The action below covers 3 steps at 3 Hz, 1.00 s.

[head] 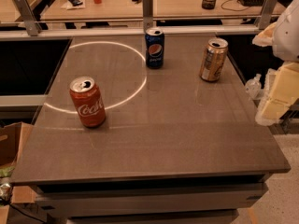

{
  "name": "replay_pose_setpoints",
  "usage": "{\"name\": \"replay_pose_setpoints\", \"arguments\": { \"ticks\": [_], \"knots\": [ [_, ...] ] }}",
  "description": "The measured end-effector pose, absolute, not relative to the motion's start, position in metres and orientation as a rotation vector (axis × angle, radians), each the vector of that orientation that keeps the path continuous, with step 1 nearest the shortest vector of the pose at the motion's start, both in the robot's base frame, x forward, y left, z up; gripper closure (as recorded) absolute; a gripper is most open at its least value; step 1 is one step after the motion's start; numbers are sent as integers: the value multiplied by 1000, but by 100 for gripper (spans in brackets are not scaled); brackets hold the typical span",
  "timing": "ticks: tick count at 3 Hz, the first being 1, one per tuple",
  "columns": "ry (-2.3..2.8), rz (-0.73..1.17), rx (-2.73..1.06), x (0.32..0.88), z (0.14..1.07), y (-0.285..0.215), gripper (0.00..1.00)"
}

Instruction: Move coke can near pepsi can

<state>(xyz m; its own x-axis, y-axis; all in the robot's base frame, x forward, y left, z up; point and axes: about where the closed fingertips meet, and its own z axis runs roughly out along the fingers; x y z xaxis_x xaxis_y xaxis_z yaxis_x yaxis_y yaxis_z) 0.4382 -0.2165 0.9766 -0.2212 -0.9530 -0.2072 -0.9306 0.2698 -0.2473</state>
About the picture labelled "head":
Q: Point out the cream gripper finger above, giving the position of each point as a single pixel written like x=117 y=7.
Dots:
x=281 y=91
x=265 y=37

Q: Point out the red coke can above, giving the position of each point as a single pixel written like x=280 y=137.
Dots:
x=87 y=100

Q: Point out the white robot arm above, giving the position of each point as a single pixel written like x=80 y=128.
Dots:
x=286 y=34

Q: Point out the gold soda can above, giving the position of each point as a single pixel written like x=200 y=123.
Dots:
x=213 y=60

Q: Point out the blue pepsi can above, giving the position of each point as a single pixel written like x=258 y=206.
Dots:
x=154 y=38

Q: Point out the clear sanitizer bottle left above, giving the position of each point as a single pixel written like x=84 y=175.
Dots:
x=253 y=86

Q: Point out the grey table drawer cabinet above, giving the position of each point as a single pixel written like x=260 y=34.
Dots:
x=151 y=197

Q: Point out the cardboard box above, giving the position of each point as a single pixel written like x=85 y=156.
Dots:
x=12 y=141

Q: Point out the right metal bracket post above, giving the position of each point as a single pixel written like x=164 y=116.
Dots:
x=266 y=14

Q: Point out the metal bracket post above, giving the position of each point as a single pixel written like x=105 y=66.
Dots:
x=266 y=14
x=32 y=26
x=147 y=6

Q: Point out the middle metal bracket post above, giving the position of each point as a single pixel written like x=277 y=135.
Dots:
x=147 y=6

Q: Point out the left metal bracket post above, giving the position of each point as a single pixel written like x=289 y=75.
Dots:
x=32 y=26

